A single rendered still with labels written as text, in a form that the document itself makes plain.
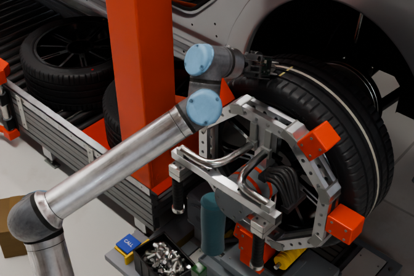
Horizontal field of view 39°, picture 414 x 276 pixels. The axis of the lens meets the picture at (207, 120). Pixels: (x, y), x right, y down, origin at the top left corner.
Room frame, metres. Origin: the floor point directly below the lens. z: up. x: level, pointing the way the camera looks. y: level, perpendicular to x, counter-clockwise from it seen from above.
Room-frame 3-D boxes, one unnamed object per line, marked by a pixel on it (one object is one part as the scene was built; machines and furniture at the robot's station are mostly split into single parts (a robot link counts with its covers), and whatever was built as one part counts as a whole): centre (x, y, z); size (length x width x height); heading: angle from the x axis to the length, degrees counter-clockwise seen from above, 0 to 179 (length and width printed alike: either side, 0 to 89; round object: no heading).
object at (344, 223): (1.22, -0.42, 0.85); 0.09 x 0.08 x 0.07; 47
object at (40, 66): (2.85, 0.71, 0.39); 0.66 x 0.66 x 0.24
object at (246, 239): (1.46, -0.22, 0.48); 0.16 x 0.12 x 0.17; 137
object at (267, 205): (1.28, -0.18, 1.03); 0.19 x 0.18 x 0.11; 137
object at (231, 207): (1.38, -0.14, 0.85); 0.21 x 0.14 x 0.14; 137
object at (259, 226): (1.17, -0.17, 0.93); 0.09 x 0.05 x 0.05; 137
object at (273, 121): (1.43, -0.19, 0.85); 0.54 x 0.07 x 0.54; 47
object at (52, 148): (2.97, 0.86, 0.13); 2.47 x 0.85 x 0.27; 47
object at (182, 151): (1.41, -0.03, 1.03); 0.19 x 0.18 x 0.11; 137
